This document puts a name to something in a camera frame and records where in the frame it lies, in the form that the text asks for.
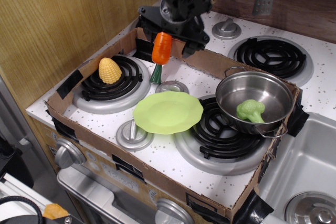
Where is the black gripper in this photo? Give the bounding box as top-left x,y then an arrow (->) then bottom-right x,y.
138,0 -> 209,58

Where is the orange toy carrot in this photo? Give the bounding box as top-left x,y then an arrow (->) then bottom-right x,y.
150,32 -> 172,84

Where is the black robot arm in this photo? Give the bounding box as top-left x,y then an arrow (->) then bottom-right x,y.
138,0 -> 212,58

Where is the light green plastic plate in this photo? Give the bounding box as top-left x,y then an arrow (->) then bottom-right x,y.
133,91 -> 204,135

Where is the silver middle stovetop knob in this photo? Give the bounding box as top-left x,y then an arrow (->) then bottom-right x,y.
155,80 -> 189,93

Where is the silver stovetop knob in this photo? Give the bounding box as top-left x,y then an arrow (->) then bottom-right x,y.
155,80 -> 189,93
212,18 -> 242,40
115,120 -> 154,152

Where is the silver back stovetop knob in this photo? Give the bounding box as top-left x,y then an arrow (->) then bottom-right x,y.
212,18 -> 242,40

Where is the yellow toy corn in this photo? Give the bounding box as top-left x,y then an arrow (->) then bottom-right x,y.
98,58 -> 122,84

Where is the stainless steel pot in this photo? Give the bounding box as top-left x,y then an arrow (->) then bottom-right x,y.
215,67 -> 295,138

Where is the front left stove burner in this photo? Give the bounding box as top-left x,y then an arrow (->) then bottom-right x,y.
73,55 -> 150,114

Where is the stove burner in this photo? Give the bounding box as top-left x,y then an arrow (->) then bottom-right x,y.
228,36 -> 314,86
73,55 -> 150,114
174,95 -> 270,176

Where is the silver front stovetop knob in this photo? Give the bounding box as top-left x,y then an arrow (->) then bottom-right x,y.
115,120 -> 154,152

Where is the green toy broccoli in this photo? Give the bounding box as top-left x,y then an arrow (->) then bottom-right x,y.
236,99 -> 265,123

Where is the front right stove burner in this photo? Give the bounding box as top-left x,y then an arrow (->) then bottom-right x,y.
174,95 -> 270,176

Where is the back right stove burner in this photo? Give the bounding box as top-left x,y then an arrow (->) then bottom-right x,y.
228,36 -> 314,86

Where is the silver left oven knob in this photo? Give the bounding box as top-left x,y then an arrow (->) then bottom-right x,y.
55,138 -> 86,169

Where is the silver oven knob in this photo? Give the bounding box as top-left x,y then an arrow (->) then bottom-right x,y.
154,198 -> 194,224
55,138 -> 86,169

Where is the silver right oven knob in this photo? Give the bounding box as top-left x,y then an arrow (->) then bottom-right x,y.
154,198 -> 194,224

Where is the silver oven door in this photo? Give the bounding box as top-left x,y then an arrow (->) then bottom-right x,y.
57,167 -> 155,223

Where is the silver sink basin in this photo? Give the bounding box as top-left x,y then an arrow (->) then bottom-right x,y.
259,113 -> 335,223

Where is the orange object bottom left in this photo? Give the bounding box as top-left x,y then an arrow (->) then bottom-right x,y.
42,203 -> 69,220

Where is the silver sink drain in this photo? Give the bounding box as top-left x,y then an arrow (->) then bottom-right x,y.
284,191 -> 335,223

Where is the black cable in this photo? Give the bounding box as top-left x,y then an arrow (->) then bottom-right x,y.
0,195 -> 44,224

